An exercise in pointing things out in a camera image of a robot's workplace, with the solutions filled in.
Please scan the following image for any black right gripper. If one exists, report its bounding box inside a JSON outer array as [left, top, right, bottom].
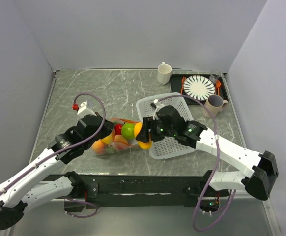
[[136, 116, 176, 143]]

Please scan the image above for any orange yellow mango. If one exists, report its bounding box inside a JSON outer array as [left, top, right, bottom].
[[134, 122, 152, 150]]

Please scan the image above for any green apple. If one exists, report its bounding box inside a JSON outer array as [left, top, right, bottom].
[[121, 123, 135, 140]]

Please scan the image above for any white plastic perforated basket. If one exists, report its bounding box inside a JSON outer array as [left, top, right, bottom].
[[136, 92, 196, 159]]

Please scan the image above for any yellow bell pepper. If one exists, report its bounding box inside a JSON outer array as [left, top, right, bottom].
[[101, 131, 115, 145]]

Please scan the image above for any clear zip bag orange zipper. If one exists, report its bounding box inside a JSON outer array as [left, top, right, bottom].
[[91, 118, 139, 155]]

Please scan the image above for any red bell pepper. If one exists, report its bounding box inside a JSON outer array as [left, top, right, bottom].
[[114, 123, 123, 135]]

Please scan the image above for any peach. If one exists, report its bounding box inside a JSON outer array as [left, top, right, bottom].
[[91, 140, 107, 155], [113, 135, 130, 151]]

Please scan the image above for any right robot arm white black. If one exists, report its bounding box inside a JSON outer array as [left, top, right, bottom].
[[136, 105, 278, 201]]

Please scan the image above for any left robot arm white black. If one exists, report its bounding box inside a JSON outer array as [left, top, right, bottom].
[[0, 114, 114, 230]]

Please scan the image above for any black rectangular tray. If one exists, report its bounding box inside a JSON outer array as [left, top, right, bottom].
[[170, 74, 229, 104]]

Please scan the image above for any orange plastic fork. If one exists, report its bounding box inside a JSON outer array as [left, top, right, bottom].
[[180, 76, 186, 94]]

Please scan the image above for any white ceramic mug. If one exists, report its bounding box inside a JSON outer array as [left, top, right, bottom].
[[157, 62, 172, 85]]

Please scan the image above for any black white striped plate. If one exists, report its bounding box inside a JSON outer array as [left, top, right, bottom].
[[184, 75, 215, 101]]

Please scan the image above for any beige mug purple inside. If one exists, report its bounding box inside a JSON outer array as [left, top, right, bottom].
[[202, 95, 228, 118]]

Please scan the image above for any orange plastic spoon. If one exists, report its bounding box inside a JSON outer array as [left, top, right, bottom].
[[215, 80, 221, 96]]

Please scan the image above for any clear glass cup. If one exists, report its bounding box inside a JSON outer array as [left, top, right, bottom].
[[209, 69, 221, 84]]

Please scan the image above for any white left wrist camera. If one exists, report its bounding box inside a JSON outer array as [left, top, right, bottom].
[[72, 100, 96, 119]]

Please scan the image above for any aluminium extrusion frame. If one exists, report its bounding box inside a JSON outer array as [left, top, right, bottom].
[[0, 70, 281, 236]]

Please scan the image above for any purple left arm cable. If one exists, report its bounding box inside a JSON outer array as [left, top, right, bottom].
[[0, 92, 106, 229]]

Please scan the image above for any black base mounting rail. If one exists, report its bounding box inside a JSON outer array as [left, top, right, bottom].
[[52, 174, 232, 212]]

